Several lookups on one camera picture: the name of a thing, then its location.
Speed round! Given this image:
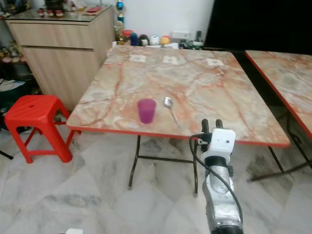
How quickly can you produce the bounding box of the black television screen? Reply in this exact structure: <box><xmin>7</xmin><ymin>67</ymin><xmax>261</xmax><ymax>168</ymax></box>
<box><xmin>204</xmin><ymin>0</ymin><xmax>312</xmax><ymax>50</ymax></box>

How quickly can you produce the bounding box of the marble pattern folding table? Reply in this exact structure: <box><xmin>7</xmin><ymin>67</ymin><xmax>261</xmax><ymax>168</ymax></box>
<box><xmin>66</xmin><ymin>45</ymin><xmax>291</xmax><ymax>196</ymax></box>
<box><xmin>245</xmin><ymin>50</ymin><xmax>312</xmax><ymax>183</ymax></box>

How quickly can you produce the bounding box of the purple plastic cup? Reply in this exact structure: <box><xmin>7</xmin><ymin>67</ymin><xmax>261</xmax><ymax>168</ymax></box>
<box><xmin>137</xmin><ymin>98</ymin><xmax>156</xmax><ymax>124</ymax></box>

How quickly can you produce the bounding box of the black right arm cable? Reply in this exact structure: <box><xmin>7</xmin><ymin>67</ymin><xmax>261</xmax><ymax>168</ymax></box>
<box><xmin>189</xmin><ymin>134</ymin><xmax>243</xmax><ymax>225</ymax></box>

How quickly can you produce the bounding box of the white wall power outlet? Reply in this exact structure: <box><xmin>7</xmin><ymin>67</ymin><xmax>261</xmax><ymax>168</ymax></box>
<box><xmin>171</xmin><ymin>31</ymin><xmax>191</xmax><ymax>40</ymax></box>

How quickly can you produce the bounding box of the red round container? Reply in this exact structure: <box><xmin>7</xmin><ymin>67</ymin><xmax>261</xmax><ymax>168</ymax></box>
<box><xmin>122</xmin><ymin>30</ymin><xmax>133</xmax><ymax>45</ymax></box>

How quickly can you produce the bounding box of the blue trophy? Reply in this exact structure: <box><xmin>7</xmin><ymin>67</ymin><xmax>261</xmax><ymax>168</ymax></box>
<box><xmin>116</xmin><ymin>0</ymin><xmax>125</xmax><ymax>23</ymax></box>

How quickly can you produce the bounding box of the red plastic stool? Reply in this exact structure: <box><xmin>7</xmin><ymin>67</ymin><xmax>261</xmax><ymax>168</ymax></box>
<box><xmin>4</xmin><ymin>95</ymin><xmax>74</xmax><ymax>164</ymax></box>

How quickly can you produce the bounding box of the red flat tray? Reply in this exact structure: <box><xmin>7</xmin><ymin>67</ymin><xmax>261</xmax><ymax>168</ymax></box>
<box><xmin>84</xmin><ymin>6</ymin><xmax>104</xmax><ymax>14</ymax></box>

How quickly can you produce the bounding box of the small gold trophy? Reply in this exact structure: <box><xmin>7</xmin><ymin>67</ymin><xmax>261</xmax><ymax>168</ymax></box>
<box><xmin>115</xmin><ymin>20</ymin><xmax>125</xmax><ymax>44</ymax></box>

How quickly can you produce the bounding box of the light wooden cabinet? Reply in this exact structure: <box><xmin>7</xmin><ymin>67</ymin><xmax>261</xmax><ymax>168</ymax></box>
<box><xmin>5</xmin><ymin>5</ymin><xmax>117</xmax><ymax>112</ymax></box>

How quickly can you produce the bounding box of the metal spoon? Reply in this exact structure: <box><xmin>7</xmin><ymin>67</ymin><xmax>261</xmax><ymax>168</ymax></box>
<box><xmin>164</xmin><ymin>97</ymin><xmax>181</xmax><ymax>129</ymax></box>

